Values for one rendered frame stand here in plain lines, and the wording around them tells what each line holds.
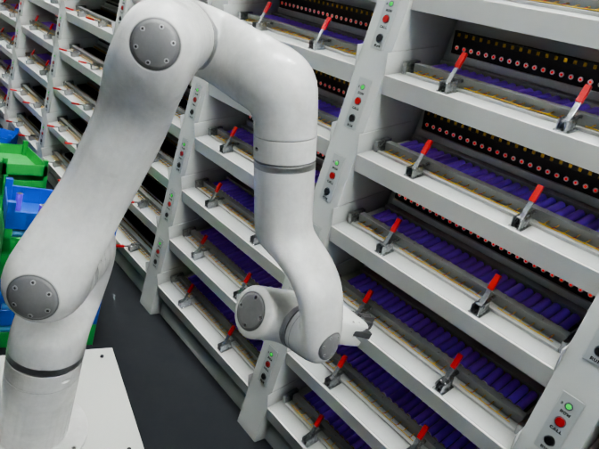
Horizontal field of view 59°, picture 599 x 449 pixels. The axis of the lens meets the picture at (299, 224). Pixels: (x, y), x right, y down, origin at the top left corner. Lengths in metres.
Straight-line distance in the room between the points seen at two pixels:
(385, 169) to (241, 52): 0.60
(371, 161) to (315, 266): 0.55
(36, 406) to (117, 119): 0.51
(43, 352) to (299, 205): 0.47
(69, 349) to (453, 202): 0.77
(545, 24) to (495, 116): 0.18
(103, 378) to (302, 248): 0.63
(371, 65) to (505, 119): 0.37
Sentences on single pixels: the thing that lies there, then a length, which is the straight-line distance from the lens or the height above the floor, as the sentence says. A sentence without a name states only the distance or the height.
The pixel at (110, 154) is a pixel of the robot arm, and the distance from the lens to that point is 0.75.
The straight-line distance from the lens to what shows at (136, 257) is 2.22.
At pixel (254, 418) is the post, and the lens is 1.67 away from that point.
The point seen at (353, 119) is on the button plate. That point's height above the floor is 0.98.
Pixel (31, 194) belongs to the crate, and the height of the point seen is 0.43.
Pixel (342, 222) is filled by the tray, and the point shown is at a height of 0.72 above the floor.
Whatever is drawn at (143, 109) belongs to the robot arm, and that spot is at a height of 0.97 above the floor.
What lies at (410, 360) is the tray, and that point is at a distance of 1.27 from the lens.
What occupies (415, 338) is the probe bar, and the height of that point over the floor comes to 0.56.
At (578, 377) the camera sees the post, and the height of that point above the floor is 0.72.
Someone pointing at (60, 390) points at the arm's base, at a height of 0.47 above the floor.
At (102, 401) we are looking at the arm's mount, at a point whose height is 0.33.
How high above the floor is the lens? 1.10
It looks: 18 degrees down
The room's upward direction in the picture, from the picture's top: 18 degrees clockwise
